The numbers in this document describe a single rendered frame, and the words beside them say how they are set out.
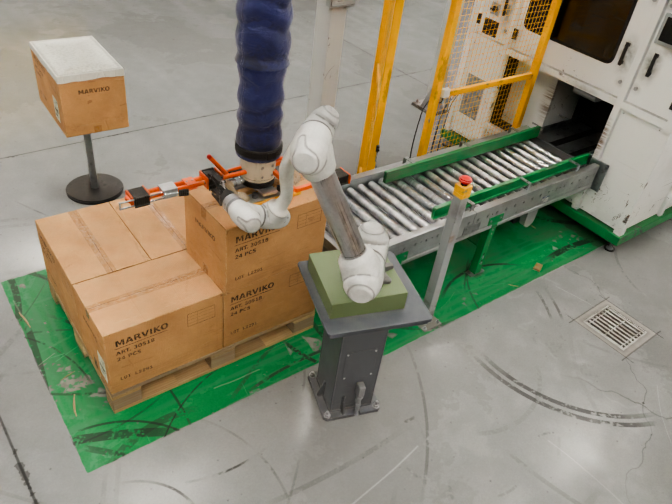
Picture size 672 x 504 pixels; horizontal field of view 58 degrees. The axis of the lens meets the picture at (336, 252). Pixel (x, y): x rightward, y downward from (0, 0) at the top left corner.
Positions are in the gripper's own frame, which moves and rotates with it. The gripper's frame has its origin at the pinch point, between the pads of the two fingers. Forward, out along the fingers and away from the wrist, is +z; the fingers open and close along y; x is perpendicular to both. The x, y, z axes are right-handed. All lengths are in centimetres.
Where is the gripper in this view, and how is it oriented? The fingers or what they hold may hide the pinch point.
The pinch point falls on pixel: (208, 178)
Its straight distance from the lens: 290.4
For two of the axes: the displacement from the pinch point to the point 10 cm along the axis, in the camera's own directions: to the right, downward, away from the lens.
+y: -1.3, 7.8, 6.2
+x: 8.0, -2.9, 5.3
